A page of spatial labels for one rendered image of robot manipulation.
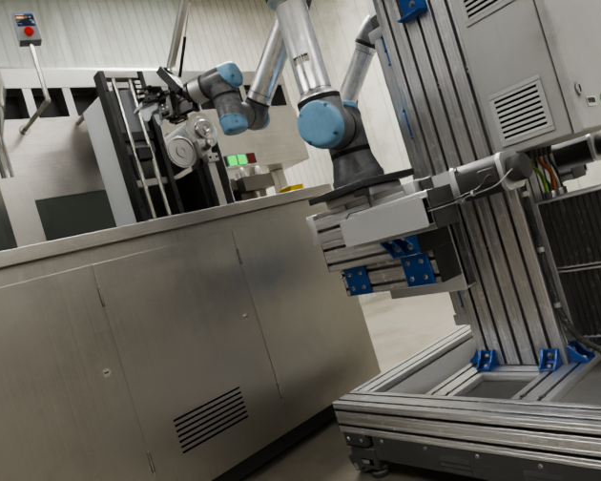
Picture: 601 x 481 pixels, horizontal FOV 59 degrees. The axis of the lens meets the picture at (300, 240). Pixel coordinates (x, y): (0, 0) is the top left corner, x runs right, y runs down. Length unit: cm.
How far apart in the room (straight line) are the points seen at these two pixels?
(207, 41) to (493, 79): 360
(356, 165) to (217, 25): 352
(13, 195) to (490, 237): 145
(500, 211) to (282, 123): 176
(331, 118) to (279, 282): 75
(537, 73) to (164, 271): 113
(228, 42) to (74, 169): 280
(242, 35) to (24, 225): 343
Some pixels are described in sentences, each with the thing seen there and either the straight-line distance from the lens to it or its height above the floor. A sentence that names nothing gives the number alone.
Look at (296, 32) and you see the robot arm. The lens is 146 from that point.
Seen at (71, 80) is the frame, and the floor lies 161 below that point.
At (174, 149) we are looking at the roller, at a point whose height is 119.
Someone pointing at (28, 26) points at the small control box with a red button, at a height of 166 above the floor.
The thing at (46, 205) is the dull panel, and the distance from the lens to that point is 222.
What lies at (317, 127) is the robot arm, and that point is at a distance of 137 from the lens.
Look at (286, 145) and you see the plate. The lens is 294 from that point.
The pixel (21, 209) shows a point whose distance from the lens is 191.
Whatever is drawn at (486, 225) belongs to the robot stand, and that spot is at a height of 61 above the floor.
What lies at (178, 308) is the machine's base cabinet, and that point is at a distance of 168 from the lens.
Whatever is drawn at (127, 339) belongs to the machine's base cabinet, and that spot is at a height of 59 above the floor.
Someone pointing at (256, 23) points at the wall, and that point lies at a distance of 514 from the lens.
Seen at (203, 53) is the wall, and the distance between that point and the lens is 466.
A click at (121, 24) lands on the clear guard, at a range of 251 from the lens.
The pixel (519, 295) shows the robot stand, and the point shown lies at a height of 41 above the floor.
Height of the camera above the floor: 71
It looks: level
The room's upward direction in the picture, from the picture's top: 17 degrees counter-clockwise
